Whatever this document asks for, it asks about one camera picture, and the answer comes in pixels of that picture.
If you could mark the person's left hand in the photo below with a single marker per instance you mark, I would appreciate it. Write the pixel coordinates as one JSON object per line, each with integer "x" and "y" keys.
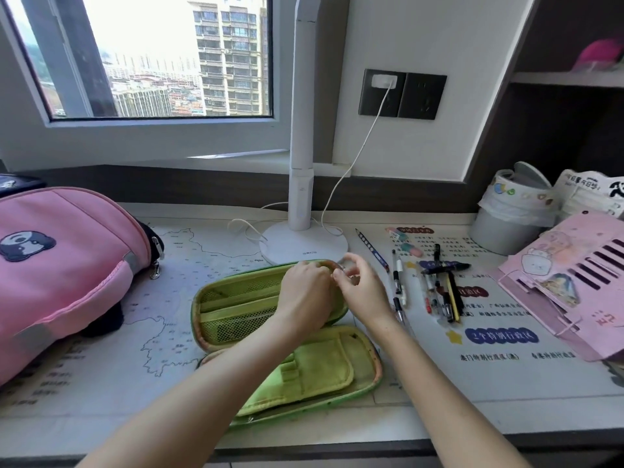
{"x": 309, "y": 297}

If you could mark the person's right hand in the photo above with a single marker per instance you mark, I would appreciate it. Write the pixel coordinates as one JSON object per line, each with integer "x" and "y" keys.
{"x": 368, "y": 297}

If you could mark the white pen with black tip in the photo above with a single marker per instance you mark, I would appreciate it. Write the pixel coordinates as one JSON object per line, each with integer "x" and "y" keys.
{"x": 399, "y": 272}

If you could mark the blue striped pencil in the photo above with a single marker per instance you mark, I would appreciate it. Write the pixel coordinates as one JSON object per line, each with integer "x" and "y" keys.
{"x": 373, "y": 250}

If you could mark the green pencil case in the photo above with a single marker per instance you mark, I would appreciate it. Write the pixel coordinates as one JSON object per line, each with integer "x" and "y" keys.
{"x": 229, "y": 307}

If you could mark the pile of pens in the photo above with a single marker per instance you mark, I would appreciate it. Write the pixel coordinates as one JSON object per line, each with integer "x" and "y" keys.
{"x": 453, "y": 297}

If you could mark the pink and navy backpack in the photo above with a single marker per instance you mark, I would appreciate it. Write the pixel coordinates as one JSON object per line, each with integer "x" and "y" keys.
{"x": 73, "y": 297}

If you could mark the person's right forearm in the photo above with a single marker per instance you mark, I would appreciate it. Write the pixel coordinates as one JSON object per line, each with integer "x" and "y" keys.
{"x": 439, "y": 399}

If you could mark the person's left forearm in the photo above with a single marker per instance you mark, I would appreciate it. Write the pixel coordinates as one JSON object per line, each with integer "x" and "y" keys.
{"x": 195, "y": 409}

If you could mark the white desk lamp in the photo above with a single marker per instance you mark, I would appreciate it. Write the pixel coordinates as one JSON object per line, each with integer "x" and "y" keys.
{"x": 300, "y": 190}

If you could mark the printed desk mat with map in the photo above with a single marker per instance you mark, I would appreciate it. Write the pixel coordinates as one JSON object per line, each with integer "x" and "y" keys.
{"x": 185, "y": 268}

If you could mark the grey bin with white liner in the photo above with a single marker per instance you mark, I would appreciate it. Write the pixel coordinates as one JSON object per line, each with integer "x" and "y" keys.
{"x": 497, "y": 233}

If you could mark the pink cardboard organizer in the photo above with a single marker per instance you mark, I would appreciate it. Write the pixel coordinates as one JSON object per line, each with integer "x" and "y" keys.
{"x": 560, "y": 268}

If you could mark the white charger plug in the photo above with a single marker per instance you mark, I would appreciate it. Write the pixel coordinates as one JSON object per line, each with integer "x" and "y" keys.
{"x": 384, "y": 81}

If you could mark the white framed window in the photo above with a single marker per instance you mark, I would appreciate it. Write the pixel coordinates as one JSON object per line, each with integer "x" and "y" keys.
{"x": 146, "y": 141}

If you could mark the white panda print bag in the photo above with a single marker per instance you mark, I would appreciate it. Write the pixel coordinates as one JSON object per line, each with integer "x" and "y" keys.
{"x": 585, "y": 194}

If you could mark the dark wooden shelf unit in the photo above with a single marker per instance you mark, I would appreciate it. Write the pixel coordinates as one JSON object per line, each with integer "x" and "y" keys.
{"x": 560, "y": 116}

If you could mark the pink round object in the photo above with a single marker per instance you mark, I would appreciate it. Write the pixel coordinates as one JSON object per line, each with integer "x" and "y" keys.
{"x": 602, "y": 55}

